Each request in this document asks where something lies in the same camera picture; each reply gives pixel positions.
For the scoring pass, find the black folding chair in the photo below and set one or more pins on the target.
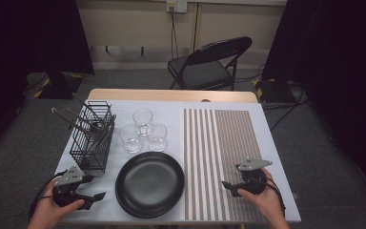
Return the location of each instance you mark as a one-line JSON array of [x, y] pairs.
[[203, 74]]

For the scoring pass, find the dark cutlery piece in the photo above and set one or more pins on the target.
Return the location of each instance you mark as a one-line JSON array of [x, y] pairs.
[[106, 130]]

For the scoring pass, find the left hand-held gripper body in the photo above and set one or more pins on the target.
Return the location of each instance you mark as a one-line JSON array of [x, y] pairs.
[[68, 178]]

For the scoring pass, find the person's right hand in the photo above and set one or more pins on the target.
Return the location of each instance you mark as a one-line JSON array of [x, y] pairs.
[[268, 203]]

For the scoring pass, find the striped brown white placemat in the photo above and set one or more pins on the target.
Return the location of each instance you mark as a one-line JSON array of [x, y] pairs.
[[203, 143]]

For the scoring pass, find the black stand base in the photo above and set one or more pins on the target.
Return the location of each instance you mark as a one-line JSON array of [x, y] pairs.
[[273, 90], [60, 87]]

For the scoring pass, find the dark curtain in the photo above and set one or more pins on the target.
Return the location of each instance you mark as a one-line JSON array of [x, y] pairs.
[[346, 63], [12, 47]]

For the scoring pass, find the black plate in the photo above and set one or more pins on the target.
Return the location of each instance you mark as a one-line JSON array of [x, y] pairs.
[[150, 184]]

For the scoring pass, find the white wall outlet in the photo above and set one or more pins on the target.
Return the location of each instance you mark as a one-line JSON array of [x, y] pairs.
[[176, 5]]

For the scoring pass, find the white table cover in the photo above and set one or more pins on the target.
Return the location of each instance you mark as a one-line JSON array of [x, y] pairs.
[[174, 127]]

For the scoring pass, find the person's left hand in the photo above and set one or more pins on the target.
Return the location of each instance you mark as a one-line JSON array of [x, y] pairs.
[[47, 213]]

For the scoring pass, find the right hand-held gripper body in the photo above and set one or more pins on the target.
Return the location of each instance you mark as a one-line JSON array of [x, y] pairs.
[[254, 181]]

